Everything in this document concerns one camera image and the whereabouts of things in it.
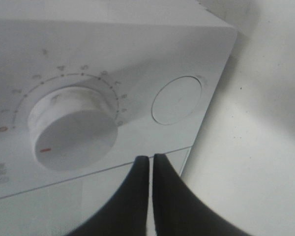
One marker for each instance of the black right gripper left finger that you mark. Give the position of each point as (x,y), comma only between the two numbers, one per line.
(125,213)

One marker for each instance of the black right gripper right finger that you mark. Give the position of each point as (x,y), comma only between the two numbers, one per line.
(178,212)

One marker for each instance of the white microwave door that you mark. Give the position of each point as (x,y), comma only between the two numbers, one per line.
(38,201)

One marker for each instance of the white timer knob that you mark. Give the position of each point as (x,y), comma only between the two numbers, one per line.
(72,128)

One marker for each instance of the round door release button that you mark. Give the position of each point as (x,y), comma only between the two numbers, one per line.
(176,100)

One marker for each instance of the white microwave oven body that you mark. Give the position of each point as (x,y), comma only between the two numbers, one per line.
(129,49)

